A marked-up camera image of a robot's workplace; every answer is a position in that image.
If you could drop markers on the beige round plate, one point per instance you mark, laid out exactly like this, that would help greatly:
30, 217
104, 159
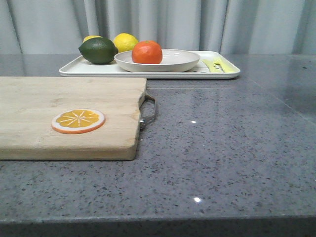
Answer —
173, 60

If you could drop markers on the orange mandarin fruit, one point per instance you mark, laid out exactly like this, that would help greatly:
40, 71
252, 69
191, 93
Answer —
147, 52

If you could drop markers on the white bear print tray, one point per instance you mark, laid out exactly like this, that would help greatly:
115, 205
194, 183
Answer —
80, 67

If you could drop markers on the yellow plastic knife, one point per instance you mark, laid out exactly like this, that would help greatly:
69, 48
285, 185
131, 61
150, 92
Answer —
211, 66

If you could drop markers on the yellow lemon right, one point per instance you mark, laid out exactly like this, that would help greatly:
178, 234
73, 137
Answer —
125, 42

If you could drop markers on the yellow lemon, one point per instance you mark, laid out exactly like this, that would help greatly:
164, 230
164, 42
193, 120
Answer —
125, 42
91, 37

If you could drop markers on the yellow plastic fork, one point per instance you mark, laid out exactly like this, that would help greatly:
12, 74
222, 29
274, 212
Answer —
226, 68

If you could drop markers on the orange slice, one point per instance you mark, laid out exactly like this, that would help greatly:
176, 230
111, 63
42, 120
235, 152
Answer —
78, 121

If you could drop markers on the green lime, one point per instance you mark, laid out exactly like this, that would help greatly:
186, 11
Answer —
98, 50

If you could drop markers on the yellow lemon left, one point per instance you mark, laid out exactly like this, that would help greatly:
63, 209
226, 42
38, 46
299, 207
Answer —
91, 37

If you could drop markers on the wooden cutting board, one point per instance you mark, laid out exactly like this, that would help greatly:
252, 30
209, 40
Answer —
29, 104

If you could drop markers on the grey curtain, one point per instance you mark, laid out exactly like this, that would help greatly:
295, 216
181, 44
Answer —
225, 26

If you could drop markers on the metal cutting board handle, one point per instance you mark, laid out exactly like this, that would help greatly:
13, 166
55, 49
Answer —
149, 111

